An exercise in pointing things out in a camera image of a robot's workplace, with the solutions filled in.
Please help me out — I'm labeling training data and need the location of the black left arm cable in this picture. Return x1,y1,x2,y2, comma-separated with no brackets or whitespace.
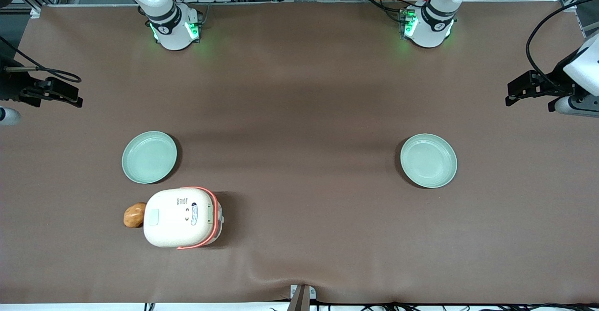
526,0,599,92

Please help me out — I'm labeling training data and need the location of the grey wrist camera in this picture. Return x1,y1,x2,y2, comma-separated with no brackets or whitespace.
0,107,22,126
548,94,599,118

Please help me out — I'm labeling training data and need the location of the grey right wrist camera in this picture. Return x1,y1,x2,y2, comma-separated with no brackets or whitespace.
0,107,22,126

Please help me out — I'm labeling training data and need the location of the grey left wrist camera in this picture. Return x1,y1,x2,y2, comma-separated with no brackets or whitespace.
548,94,599,118

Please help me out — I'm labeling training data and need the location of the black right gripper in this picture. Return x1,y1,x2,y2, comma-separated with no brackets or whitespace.
0,58,84,108

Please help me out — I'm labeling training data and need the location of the white rice cooker pink handle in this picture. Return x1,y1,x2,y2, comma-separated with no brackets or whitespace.
143,186,225,250

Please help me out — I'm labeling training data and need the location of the grey metal camera bracket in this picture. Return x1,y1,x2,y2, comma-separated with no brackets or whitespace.
289,284,317,311

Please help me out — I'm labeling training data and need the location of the brown table cloth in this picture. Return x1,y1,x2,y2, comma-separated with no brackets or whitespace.
0,0,599,305

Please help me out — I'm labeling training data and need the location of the brown potato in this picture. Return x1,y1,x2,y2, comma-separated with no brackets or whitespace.
123,202,147,229

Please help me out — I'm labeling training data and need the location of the pale green round plate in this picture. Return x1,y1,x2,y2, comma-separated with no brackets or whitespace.
121,130,178,185
399,133,458,189

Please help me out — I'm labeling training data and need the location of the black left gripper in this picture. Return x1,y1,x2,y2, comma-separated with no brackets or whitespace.
505,64,577,107

